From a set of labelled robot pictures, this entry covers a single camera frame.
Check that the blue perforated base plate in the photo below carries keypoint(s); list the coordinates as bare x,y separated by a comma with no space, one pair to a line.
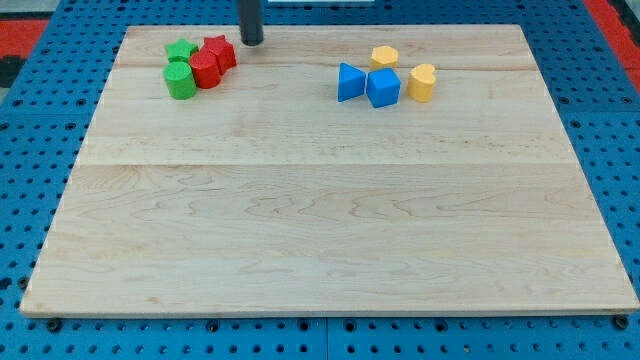
48,109

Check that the light wooden board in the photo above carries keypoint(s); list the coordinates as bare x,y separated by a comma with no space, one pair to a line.
267,197

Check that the yellow hexagon block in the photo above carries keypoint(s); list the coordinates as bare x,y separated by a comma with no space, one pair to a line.
383,57

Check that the red star block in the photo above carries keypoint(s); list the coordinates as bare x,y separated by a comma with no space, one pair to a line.
223,50

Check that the blue cube block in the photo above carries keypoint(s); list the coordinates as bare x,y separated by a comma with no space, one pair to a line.
383,87

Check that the green star block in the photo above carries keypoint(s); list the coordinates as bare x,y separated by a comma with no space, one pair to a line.
180,50

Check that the red cylinder block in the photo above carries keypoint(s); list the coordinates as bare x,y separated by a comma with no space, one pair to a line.
204,66

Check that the green cylinder block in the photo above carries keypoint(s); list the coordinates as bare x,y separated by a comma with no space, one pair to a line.
179,80

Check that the blue triangle block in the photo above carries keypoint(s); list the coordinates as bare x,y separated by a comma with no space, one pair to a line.
351,82

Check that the yellow heart block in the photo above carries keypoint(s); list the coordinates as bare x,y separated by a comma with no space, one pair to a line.
421,82

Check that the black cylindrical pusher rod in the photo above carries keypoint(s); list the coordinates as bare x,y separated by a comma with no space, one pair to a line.
250,21

